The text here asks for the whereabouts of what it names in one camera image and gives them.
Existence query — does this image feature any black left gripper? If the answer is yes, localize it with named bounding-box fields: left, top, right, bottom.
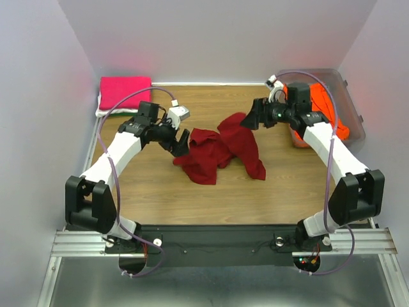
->
left=150, top=113, right=189, bottom=157

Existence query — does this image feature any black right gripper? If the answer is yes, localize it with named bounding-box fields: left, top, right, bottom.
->
left=239, top=95, right=295, bottom=130

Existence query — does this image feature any dark red t shirt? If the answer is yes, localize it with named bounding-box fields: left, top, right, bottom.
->
left=173, top=113, right=266, bottom=185

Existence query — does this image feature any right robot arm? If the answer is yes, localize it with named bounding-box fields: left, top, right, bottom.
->
left=241, top=79, right=385, bottom=249

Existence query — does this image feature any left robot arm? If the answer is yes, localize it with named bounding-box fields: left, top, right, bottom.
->
left=65, top=100, right=190, bottom=252

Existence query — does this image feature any folded green t shirt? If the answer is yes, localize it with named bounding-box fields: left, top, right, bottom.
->
left=109, top=110, right=137, bottom=117

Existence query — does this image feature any orange t shirt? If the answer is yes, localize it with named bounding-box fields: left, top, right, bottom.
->
left=290, top=83, right=350, bottom=148

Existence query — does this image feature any clear plastic bin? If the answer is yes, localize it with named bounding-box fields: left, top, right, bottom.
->
left=279, top=68, right=366, bottom=153

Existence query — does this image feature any folded pink t shirt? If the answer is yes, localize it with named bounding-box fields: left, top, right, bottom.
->
left=97, top=76, right=151, bottom=112

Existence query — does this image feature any folded white t shirt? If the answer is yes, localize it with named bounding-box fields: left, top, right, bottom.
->
left=95, top=93, right=139, bottom=118

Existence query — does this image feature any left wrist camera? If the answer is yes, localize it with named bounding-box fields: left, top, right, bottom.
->
left=166, top=106, right=190, bottom=130

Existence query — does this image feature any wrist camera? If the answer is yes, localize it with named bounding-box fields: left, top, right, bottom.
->
left=166, top=106, right=190, bottom=130
left=265, top=75, right=284, bottom=102

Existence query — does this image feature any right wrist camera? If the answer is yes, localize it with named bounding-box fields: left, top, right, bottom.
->
left=265, top=75, right=284, bottom=102

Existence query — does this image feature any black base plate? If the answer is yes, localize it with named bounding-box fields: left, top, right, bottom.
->
left=105, top=224, right=333, bottom=268

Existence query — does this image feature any aluminium rail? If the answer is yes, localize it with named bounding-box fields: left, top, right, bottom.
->
left=51, top=228, right=397, bottom=257

